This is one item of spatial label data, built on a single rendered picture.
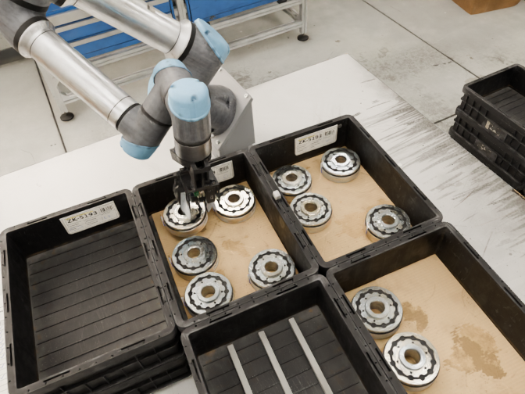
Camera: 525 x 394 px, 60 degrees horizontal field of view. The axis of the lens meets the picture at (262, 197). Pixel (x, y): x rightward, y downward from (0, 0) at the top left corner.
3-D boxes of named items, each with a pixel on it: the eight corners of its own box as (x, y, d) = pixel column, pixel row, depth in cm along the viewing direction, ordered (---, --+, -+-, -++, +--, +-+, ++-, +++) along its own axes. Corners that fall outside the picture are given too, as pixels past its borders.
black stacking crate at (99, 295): (23, 260, 111) (1, 232, 103) (142, 218, 118) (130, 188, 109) (39, 420, 87) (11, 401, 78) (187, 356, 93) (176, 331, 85)
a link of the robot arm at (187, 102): (201, 70, 88) (216, 94, 83) (204, 117, 96) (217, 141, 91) (160, 78, 85) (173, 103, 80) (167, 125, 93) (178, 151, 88)
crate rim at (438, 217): (247, 154, 117) (246, 147, 116) (349, 119, 124) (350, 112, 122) (322, 277, 93) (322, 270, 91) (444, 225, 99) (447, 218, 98)
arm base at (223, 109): (195, 119, 146) (170, 111, 139) (219, 78, 141) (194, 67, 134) (218, 145, 137) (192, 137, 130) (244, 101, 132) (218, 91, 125)
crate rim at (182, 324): (133, 193, 111) (130, 186, 109) (247, 154, 117) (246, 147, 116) (180, 336, 86) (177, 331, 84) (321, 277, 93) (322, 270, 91)
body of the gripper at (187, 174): (188, 212, 99) (183, 171, 91) (176, 185, 105) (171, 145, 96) (221, 202, 102) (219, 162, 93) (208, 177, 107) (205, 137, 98)
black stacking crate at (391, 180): (251, 180, 125) (248, 148, 116) (346, 146, 131) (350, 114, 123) (320, 299, 100) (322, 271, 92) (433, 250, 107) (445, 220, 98)
